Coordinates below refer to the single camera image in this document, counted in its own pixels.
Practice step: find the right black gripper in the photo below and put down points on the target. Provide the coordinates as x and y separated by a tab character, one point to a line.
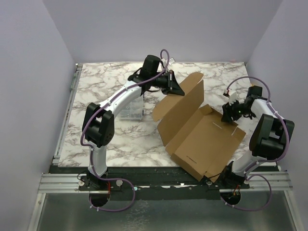
231	112

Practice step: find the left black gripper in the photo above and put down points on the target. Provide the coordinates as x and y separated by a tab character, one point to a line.
172	85

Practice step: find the brown cardboard box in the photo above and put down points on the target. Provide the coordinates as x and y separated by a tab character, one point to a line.
193	134

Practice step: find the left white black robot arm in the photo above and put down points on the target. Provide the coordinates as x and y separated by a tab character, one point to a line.
98	127

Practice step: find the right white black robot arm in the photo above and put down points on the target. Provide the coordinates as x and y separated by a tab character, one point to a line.
268	141

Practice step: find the clear plastic screw organizer box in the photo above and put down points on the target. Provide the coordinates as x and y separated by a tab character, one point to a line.
133	111

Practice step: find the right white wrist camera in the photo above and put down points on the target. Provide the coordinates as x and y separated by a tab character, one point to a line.
231	95

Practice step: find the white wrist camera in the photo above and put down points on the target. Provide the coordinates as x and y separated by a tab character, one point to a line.
231	95
165	62

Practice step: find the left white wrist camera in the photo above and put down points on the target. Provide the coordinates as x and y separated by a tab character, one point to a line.
165	62

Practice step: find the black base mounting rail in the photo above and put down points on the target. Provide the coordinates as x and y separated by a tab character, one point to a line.
157	183

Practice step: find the aluminium extrusion frame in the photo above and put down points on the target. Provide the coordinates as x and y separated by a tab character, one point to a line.
40	199

